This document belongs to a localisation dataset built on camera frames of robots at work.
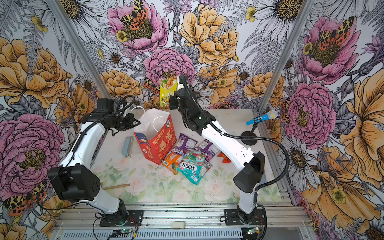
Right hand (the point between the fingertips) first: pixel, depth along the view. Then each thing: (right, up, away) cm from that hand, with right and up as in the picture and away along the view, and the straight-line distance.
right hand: (173, 96), depth 72 cm
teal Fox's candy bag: (+9, -39, +13) cm, 42 cm away
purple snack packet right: (+19, -29, +25) cm, 42 cm away
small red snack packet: (+29, -34, +20) cm, 49 cm away
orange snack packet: (-5, -35, +18) cm, 40 cm away
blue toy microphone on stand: (+53, -8, +13) cm, 55 cm away
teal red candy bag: (+10, -32, +19) cm, 39 cm away
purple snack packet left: (+2, -25, +27) cm, 37 cm away
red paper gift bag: (-10, -16, +3) cm, 19 cm away
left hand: (-20, -14, +9) cm, 26 cm away
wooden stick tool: (-33, -47, +12) cm, 59 cm away
